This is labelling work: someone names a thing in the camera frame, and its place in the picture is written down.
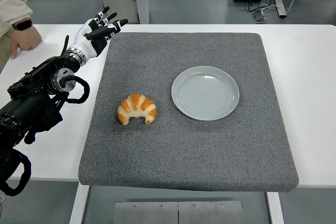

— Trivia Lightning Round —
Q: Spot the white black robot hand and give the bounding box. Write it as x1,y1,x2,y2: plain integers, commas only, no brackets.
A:
68,6,129,59

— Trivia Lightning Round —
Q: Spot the person's hand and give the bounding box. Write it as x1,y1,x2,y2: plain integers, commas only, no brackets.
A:
10,26,43,60

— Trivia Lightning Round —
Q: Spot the golden croissant bread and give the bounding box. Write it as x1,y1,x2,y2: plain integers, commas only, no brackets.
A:
117,92,158,125

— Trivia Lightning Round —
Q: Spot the grey round plate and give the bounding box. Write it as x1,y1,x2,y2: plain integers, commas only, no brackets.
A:
171,66,240,122

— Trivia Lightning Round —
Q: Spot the grey metal plate with screws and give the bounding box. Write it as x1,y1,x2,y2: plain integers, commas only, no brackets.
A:
114,200,244,224

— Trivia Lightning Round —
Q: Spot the black wristwatch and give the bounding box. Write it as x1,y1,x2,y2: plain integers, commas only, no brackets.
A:
12,18,33,31

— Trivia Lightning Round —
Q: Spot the person's leg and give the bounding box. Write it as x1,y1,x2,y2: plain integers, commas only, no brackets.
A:
0,29,16,74

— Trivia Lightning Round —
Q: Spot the grey speckled mat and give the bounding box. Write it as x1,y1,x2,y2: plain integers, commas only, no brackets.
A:
78,32,300,193

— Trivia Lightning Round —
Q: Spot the white table leg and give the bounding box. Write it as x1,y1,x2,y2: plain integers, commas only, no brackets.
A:
266,191,285,224
68,183,90,224

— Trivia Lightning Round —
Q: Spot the grey floor pedal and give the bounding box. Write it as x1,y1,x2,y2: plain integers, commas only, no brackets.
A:
251,8,268,23

